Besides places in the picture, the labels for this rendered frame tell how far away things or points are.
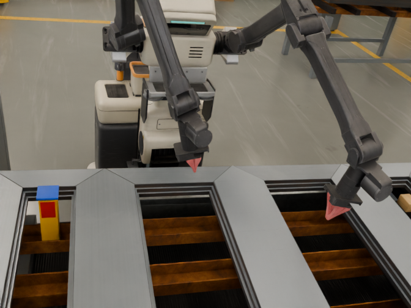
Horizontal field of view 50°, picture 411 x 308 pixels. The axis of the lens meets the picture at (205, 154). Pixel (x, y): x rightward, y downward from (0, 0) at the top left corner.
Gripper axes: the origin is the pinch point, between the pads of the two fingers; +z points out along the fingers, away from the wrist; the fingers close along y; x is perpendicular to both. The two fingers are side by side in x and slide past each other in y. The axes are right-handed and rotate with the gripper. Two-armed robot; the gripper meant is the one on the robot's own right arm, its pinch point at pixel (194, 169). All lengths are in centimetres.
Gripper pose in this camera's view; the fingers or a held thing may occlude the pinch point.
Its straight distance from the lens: 138.5
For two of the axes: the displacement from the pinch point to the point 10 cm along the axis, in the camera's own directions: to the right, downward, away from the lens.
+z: 1.0, 8.0, 5.9
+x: -1.9, -5.7, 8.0
